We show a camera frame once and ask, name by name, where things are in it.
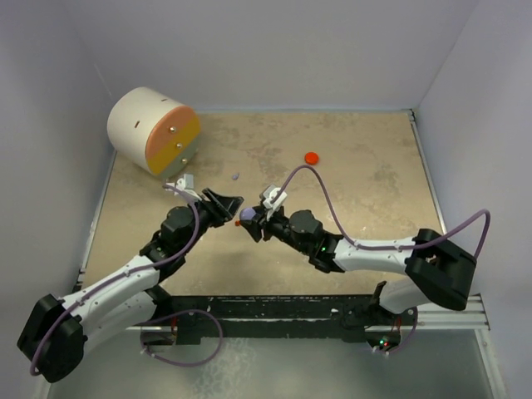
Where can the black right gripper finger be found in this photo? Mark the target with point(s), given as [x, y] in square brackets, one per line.
[255, 229]
[260, 212]

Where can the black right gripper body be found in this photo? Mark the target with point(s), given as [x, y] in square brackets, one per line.
[278, 227]

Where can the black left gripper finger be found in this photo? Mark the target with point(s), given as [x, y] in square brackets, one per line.
[223, 203]
[221, 215]

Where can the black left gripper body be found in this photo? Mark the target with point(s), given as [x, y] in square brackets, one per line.
[199, 233]

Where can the purple earbud charging case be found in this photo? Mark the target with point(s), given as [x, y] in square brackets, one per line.
[247, 214]

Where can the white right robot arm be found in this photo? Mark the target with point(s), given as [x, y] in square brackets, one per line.
[431, 269]

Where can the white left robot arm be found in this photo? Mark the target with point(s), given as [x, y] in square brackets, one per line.
[59, 331]

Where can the orange round cap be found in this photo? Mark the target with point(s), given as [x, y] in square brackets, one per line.
[311, 158]

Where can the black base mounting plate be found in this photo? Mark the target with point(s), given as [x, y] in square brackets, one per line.
[348, 318]

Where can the round white drawer cabinet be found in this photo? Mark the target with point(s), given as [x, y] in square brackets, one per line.
[154, 131]

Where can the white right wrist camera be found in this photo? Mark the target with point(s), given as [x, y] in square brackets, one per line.
[272, 200]

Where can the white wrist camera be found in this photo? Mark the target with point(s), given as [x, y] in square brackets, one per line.
[272, 200]
[183, 186]

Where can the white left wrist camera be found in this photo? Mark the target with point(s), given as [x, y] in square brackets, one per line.
[183, 186]

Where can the aluminium rail right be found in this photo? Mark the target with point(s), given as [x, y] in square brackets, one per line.
[433, 317]

